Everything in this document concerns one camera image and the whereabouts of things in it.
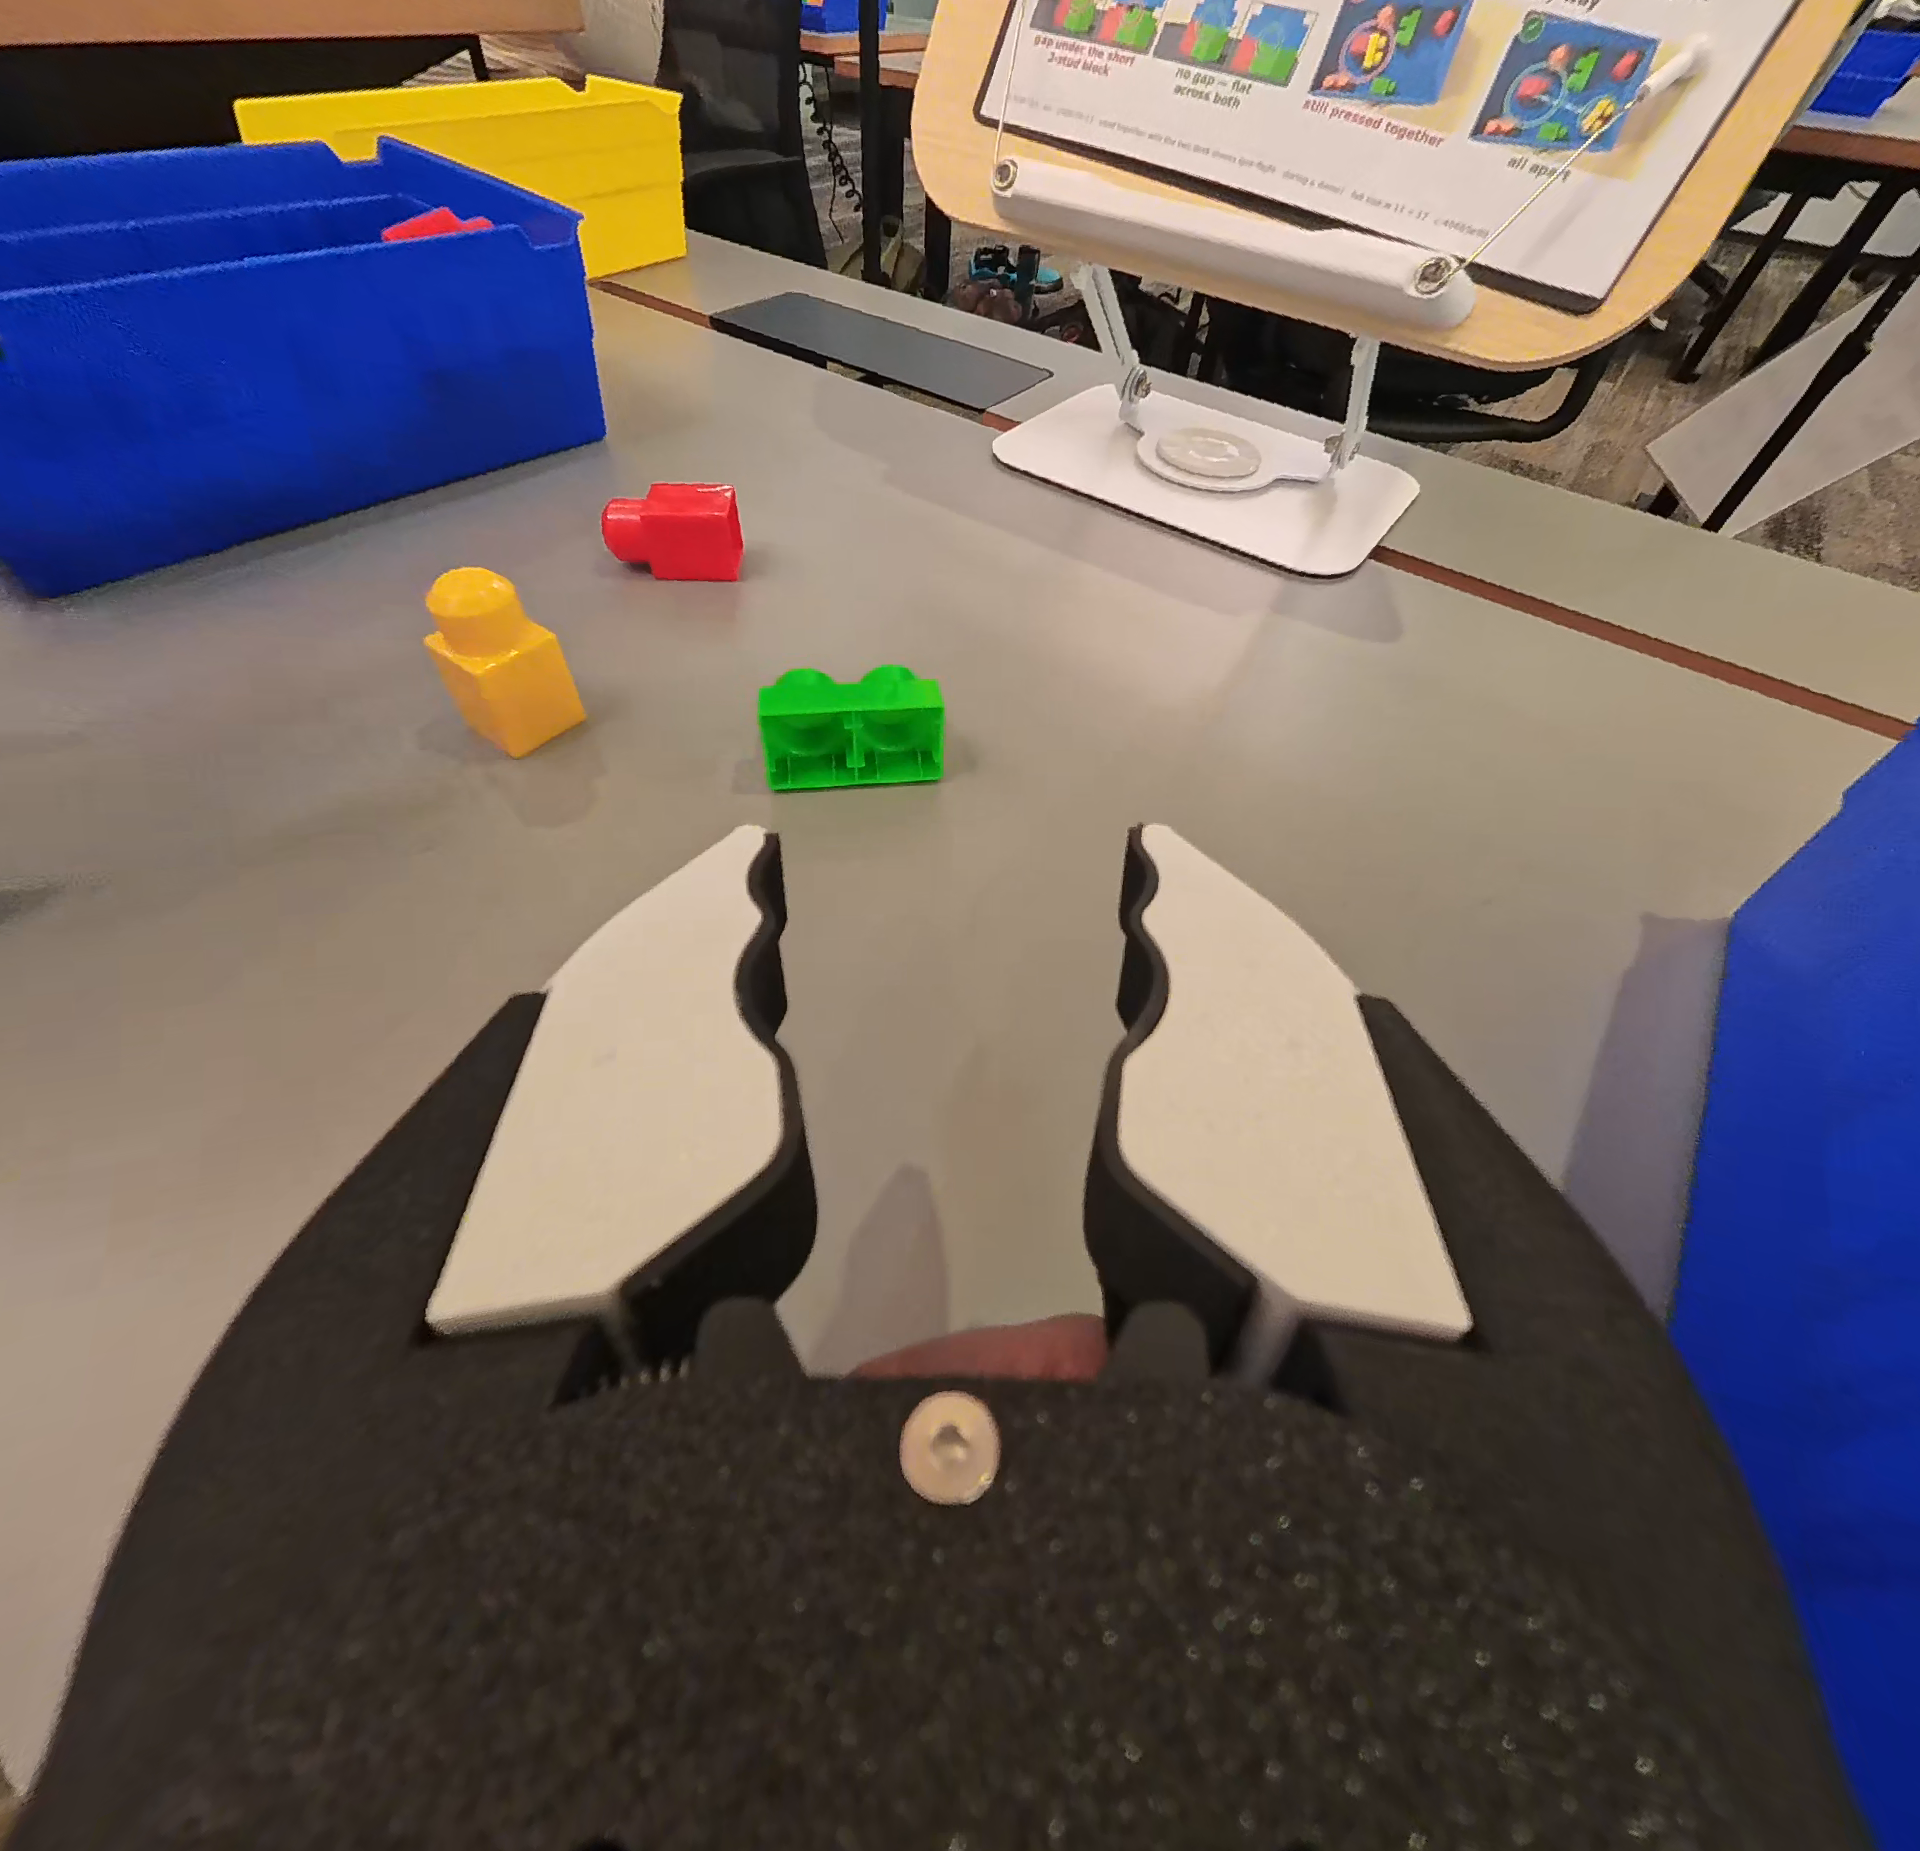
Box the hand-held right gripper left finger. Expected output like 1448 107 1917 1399
424 826 822 1388

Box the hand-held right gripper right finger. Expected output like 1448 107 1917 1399
1083 826 1474 1395

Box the green two-stud block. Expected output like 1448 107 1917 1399
755 665 947 795

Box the yellow single-stud block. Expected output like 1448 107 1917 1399
424 568 591 761

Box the blue plastic bin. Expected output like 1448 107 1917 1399
1667 726 1920 1851
0 136 609 601

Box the red single-stud block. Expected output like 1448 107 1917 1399
601 480 748 583

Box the grey leaning board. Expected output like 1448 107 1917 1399
1646 282 1920 533

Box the flat table hatch cover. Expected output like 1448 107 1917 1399
709 291 1057 410

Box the black tripod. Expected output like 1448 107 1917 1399
1702 253 1920 533

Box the white sheet holder ledge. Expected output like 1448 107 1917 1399
991 157 1479 331

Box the yellow plastic bin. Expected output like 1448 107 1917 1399
234 72 688 280

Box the printed instruction sheet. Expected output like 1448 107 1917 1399
974 0 1853 307

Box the black mesh office chair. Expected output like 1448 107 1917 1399
654 0 829 270

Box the wood-edged desk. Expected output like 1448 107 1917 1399
0 0 585 158

